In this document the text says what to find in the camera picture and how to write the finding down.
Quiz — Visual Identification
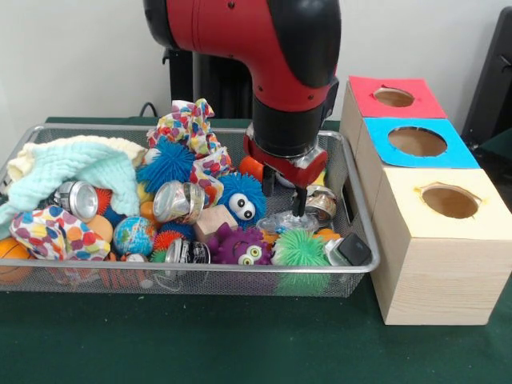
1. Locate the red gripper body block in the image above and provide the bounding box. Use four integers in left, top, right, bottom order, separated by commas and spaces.
243, 134, 330, 189

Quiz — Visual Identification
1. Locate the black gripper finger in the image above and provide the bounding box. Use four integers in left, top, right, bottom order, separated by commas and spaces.
261, 163, 278, 198
291, 186, 310, 219

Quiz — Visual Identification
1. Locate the clear plastic bottle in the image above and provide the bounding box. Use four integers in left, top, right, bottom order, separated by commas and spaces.
255, 211, 321, 235

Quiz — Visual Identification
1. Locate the knotted polka dot cloth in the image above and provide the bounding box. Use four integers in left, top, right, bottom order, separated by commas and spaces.
146, 98, 234, 207

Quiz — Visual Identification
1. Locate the blue fuzzy ball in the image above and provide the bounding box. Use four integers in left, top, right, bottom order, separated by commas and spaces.
135, 138, 198, 197

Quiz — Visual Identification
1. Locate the mint green waffle cloth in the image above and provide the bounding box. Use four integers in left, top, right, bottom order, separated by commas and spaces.
0, 142, 141, 227

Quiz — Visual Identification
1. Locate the shallow clear mesh bin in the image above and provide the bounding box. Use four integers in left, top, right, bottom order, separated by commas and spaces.
0, 122, 381, 298

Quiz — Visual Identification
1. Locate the wooden box with three holes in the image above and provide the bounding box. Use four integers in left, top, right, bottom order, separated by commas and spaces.
338, 74, 512, 326

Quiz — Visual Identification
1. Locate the small red ball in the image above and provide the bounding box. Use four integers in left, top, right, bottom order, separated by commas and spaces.
239, 155, 265, 181

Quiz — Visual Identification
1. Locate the colourful printed silver can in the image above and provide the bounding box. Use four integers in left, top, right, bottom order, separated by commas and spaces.
306, 184, 338, 222

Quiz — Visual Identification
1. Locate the blue fuzzy toy with eyes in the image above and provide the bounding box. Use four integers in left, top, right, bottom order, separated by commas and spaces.
218, 171, 268, 231

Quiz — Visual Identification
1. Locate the green spiky rubber ball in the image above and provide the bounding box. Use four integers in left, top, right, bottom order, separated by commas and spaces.
271, 230, 331, 267

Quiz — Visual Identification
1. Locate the small black square box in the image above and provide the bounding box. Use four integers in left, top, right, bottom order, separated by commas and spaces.
338, 234, 373, 266

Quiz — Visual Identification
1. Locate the purple monster toy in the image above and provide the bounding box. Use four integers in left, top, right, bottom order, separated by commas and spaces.
206, 223, 274, 266

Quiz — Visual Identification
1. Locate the crushed silver can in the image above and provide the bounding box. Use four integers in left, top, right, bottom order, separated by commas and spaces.
151, 180, 207, 225

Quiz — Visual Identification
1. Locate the dark green tablecloth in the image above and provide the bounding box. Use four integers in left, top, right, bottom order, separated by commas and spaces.
0, 115, 512, 384

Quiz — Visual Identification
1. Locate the neighbouring green covered table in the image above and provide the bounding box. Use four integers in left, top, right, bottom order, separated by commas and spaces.
470, 127, 512, 177

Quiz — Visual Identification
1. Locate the black furniture panel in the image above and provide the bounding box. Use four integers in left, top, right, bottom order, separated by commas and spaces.
460, 6, 512, 149

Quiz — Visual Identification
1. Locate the crumpled polka dot cloth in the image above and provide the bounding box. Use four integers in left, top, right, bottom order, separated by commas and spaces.
10, 204, 112, 261

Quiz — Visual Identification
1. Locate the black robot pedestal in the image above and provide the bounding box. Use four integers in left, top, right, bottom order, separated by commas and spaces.
161, 46, 257, 119

